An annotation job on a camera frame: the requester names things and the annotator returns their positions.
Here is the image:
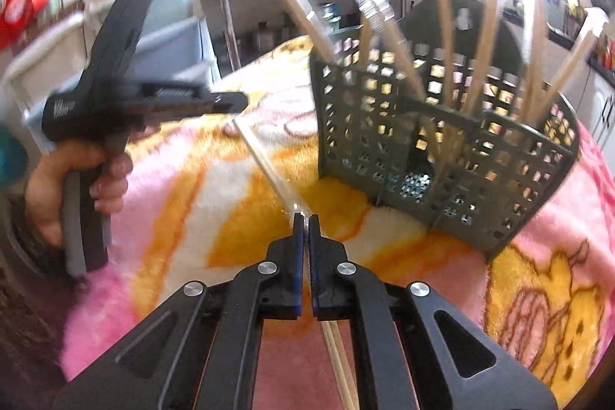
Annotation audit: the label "white kitchen cabinets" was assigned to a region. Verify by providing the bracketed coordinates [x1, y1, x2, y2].
[581, 59, 615, 154]

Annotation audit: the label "black kitchen countertop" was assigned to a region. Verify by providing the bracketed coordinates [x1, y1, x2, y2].
[548, 26, 615, 86]

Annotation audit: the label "green plastic utensil basket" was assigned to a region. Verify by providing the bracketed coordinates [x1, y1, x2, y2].
[309, 0, 581, 264]

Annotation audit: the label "grey plastic drawer unit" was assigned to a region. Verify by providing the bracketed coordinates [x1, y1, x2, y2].
[0, 0, 223, 142]

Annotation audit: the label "wooden chopstick pair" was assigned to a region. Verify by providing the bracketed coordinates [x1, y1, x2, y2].
[233, 119, 360, 410]

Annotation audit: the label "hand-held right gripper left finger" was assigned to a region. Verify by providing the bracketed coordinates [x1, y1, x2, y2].
[53, 213, 306, 410]

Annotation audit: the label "dark clothing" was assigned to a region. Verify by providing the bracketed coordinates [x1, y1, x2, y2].
[0, 194, 73, 410]

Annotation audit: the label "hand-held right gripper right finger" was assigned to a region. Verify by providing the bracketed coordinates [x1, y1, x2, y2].
[308, 214, 558, 410]

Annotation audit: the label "pink printed blanket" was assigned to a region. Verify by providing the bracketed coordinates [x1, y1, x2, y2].
[62, 33, 615, 410]

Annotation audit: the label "person's left hand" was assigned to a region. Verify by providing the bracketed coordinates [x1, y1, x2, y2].
[24, 126, 161, 248]

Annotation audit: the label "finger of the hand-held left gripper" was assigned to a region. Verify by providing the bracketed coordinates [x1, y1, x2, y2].
[141, 83, 249, 119]

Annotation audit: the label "bunch of many wooden chopsticks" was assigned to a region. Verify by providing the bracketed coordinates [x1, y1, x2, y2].
[231, 0, 611, 161]

